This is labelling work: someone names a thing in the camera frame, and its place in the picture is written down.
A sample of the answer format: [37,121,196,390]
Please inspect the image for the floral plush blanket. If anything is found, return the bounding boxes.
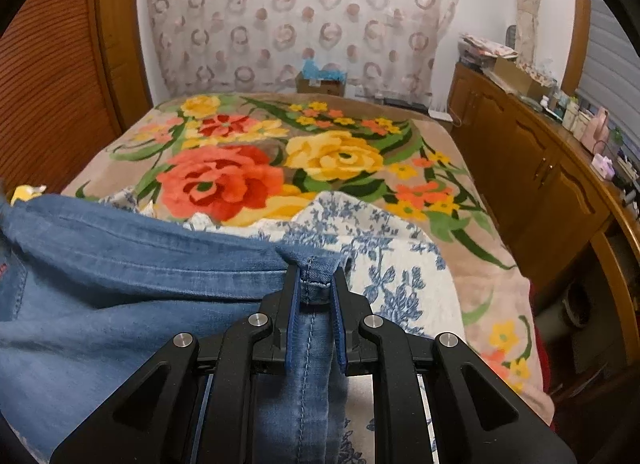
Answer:
[60,92,557,425]

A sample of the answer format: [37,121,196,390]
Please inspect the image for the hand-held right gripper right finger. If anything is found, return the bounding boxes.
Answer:
[331,268,577,464]

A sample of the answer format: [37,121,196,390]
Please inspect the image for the blue and white floral cloth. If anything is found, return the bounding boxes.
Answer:
[100,188,469,464]

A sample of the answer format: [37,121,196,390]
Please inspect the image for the circle patterned curtain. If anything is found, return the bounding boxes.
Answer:
[144,0,462,109]

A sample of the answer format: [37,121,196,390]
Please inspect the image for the beige lace curtain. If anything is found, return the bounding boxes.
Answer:
[514,0,545,65]

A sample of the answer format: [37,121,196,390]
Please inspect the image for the wooden sideboard cabinet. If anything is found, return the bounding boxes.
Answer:
[444,62,640,305]

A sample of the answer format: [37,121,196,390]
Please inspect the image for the yellow plush toy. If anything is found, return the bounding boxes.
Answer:
[10,185,49,205]

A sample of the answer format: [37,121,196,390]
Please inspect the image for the open cardboard box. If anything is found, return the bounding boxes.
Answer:
[492,56,549,100]

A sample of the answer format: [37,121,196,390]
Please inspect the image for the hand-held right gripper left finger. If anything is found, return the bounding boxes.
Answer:
[50,263,302,464]

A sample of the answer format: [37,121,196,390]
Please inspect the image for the grey window blind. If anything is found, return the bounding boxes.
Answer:
[574,0,640,149]

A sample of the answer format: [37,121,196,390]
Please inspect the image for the blue denim pants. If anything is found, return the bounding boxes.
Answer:
[0,193,351,464]

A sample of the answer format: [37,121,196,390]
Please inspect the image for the small cardboard box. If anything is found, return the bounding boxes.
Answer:
[296,72,346,97]

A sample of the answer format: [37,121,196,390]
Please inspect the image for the small pink box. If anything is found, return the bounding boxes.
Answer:
[592,154,617,179]

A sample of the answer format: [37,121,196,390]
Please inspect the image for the wooden headboard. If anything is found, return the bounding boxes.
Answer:
[0,0,154,197]

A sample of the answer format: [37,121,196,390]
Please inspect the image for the pink bag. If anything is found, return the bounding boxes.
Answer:
[582,108,614,155]

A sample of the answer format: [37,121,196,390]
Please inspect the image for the light blue bag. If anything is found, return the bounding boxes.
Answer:
[302,58,349,82]

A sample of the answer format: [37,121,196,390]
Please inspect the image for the stack of papers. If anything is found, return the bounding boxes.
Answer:
[457,32,519,67]

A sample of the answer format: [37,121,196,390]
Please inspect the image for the wooden window frame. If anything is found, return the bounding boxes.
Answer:
[562,0,594,94]

